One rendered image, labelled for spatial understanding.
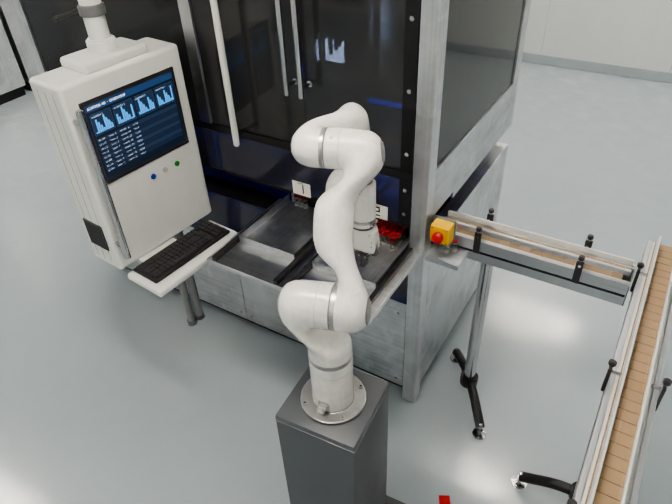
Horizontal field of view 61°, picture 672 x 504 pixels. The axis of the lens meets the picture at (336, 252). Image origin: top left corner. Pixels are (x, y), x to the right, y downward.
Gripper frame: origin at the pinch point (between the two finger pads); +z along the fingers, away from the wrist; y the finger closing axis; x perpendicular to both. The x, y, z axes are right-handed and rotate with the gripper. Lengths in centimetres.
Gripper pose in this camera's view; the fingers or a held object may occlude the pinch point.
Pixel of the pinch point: (363, 260)
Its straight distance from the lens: 197.1
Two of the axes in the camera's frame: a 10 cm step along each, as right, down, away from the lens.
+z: 0.4, 7.9, 6.1
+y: -8.6, -2.9, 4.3
